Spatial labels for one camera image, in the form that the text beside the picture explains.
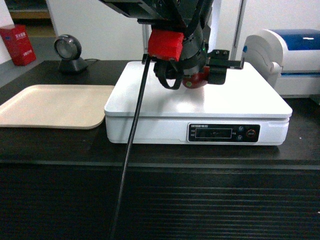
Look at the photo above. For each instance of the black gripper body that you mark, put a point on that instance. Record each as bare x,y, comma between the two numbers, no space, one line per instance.
194,57

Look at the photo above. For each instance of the dark red mango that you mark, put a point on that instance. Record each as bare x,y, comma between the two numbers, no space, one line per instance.
197,80

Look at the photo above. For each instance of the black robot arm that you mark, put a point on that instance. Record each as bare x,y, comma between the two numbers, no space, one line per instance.
174,15

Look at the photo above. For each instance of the white checkout scale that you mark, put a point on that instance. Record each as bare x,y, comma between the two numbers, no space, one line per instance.
245,110

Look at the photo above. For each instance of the black checkout counter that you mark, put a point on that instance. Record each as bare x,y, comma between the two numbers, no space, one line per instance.
62,184

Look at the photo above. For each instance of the white blue label printer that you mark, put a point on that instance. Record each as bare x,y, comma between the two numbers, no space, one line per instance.
288,59

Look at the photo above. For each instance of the black barcode scanner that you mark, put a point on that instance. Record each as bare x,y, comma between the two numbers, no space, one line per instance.
69,50

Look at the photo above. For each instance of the beige plastic tray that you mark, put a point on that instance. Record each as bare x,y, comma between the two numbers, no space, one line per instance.
56,106

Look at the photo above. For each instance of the red box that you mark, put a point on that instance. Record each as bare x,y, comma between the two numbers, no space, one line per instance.
18,44

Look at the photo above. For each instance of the red wrist camera mount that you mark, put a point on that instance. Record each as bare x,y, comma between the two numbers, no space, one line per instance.
165,44

